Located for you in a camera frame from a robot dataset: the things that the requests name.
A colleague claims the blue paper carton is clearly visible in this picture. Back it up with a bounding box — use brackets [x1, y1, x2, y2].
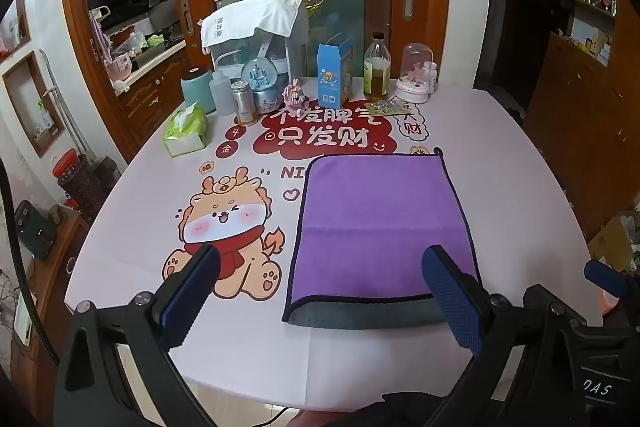
[317, 39, 354, 106]

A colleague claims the red lidded jar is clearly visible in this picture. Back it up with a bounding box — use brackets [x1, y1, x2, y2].
[52, 149, 96, 218]

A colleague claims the green tissue pack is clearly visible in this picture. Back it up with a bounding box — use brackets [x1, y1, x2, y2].
[163, 103, 208, 158]

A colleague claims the pink figurine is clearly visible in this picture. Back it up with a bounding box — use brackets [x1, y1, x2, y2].
[282, 78, 309, 110]

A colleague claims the castle snow globe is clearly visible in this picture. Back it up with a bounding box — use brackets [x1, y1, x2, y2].
[241, 58, 282, 114]

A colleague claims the white plastic squeeze bottle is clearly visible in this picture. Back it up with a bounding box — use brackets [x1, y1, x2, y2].
[210, 69, 236, 116]

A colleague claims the white water dispenser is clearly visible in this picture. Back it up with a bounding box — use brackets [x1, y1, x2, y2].
[207, 14, 310, 80]

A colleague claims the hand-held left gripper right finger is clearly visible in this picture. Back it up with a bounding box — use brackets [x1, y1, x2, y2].
[421, 245, 587, 427]

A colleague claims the wooden shelf cabinet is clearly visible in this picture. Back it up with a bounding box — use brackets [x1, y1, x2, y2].
[522, 0, 640, 238]

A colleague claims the white cloth cover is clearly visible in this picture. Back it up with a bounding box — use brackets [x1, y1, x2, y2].
[201, 0, 305, 48]

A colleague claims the cardboard box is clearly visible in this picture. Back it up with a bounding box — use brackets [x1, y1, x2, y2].
[587, 216, 636, 273]

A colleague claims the wooden side cabinet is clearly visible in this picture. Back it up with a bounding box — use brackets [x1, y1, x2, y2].
[10, 204, 92, 427]

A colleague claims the glass dome ornament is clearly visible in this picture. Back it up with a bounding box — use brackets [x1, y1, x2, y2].
[395, 43, 434, 104]

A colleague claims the glass oil bottle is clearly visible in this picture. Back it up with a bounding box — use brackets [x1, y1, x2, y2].
[363, 32, 391, 102]

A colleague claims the wooden framed wall niche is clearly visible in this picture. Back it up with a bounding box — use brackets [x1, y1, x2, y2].
[2, 51, 67, 158]

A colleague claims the purple towel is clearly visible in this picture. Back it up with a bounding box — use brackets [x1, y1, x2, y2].
[281, 147, 484, 329]

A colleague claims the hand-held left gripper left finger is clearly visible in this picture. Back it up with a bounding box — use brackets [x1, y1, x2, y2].
[52, 244, 221, 427]

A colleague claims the black cable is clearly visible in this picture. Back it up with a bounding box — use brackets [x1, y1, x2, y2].
[245, 408, 293, 427]

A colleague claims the pink plastic container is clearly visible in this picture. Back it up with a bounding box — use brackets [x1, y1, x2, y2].
[107, 49, 135, 82]

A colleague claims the metal tin can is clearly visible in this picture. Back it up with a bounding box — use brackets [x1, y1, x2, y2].
[230, 81, 256, 126]

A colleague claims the teal canister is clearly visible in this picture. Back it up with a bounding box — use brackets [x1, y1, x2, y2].
[180, 67, 217, 114]

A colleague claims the blister pill pack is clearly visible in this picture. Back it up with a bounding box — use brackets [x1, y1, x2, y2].
[371, 100, 412, 118]

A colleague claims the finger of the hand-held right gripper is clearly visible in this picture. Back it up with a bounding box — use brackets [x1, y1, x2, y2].
[584, 258, 632, 300]

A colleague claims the printed cartoon tablecloth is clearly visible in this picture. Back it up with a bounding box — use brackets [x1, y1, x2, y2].
[64, 74, 603, 414]

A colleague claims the black toaster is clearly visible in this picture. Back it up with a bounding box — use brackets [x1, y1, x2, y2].
[14, 200, 58, 261]

